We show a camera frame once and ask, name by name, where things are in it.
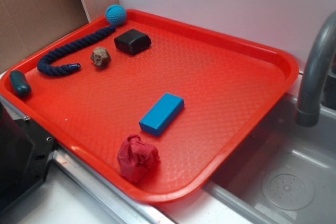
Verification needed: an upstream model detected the crumpled red cloth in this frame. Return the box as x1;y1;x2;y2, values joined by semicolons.
117;134;160;184

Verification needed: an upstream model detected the brown cardboard panel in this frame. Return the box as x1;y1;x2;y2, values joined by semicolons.
1;0;88;72

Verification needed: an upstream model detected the grey sink faucet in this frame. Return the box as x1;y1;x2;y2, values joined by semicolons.
295;12;335;127

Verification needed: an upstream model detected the red plastic tray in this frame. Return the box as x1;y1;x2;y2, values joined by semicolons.
1;10;299;204

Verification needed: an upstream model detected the light blue knitted ball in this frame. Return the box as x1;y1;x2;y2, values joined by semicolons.
105;4;127;26

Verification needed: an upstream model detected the brown rock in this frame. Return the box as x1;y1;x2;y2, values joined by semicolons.
90;47;111;69

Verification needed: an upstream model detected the navy blue rope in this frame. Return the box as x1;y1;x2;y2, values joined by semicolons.
37;25;117;77

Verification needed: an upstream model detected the dark teal pickle toy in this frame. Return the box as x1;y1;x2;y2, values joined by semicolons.
9;70;32;97

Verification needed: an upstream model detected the grey toy sink basin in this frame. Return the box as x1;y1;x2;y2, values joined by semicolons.
160;96;335;223

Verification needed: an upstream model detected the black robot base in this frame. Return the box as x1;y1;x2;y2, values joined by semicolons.
1;105;56;215

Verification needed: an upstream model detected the black rectangular case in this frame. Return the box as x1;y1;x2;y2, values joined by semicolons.
114;28;152;55

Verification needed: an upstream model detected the blue rectangular block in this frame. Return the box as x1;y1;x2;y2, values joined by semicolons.
139;93;185;136

